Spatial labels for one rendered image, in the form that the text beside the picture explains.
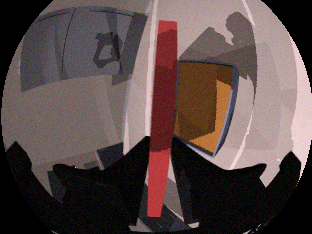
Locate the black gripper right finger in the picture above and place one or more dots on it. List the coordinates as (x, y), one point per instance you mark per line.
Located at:
(201, 184)

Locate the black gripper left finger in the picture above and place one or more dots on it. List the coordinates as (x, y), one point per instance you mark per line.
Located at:
(121, 184)

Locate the red lid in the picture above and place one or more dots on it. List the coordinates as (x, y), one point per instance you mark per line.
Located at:
(163, 115)

